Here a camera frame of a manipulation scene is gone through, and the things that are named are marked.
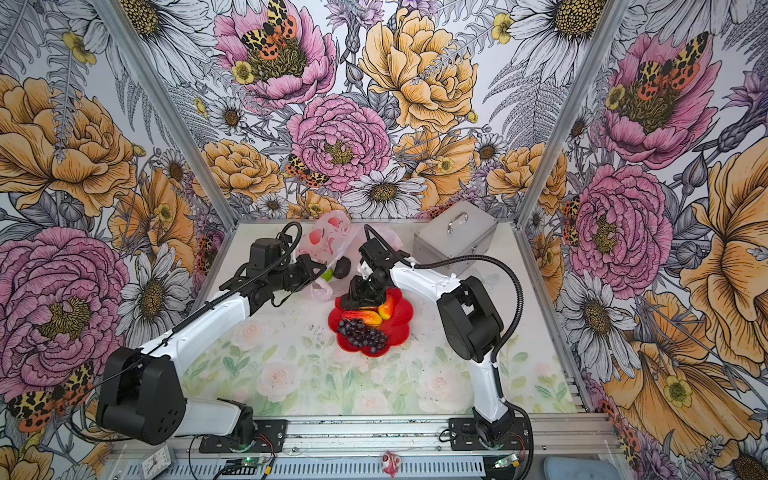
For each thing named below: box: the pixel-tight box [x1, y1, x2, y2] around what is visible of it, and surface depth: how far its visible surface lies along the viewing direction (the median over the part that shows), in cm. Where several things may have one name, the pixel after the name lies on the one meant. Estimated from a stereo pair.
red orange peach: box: [378, 297, 394, 320], surface depth 95 cm
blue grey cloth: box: [543, 457, 622, 480], surface depth 69 cm
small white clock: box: [139, 444, 175, 480], surface depth 71 cm
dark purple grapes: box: [338, 318, 389, 354], surface depth 89 cm
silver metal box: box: [413, 201, 499, 277], surface depth 99 cm
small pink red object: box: [382, 451, 401, 478], surface depth 69 cm
